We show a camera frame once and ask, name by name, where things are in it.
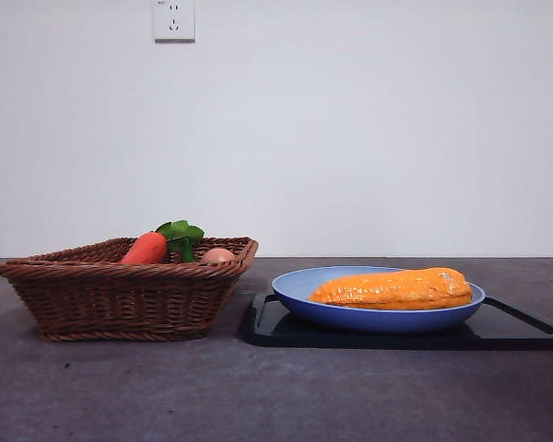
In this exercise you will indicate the yellow corn cob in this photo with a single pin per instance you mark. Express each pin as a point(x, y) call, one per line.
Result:
point(387, 290)

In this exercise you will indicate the white wall socket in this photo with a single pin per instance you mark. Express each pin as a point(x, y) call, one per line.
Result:
point(175, 20)

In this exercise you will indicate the brown wicker basket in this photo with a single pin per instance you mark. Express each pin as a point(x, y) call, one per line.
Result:
point(120, 299)

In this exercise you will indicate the brown egg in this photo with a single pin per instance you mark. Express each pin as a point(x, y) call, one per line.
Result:
point(217, 255)

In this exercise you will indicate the black flat tray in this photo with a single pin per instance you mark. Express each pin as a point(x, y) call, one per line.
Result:
point(511, 333)

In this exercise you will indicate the blue round plate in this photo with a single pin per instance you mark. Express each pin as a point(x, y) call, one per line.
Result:
point(373, 320)

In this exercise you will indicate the orange carrot with green leaves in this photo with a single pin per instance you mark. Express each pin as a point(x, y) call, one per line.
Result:
point(145, 248)

